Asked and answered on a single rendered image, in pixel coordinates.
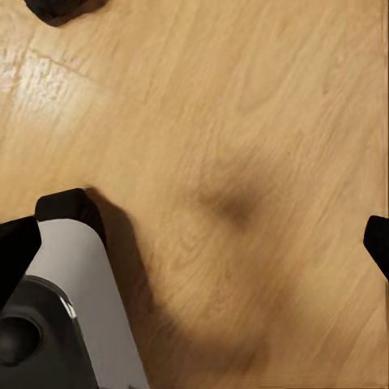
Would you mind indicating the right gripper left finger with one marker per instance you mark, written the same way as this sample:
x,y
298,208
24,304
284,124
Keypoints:
x,y
19,242

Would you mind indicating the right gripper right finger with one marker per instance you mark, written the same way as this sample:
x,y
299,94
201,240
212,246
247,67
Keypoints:
x,y
376,241

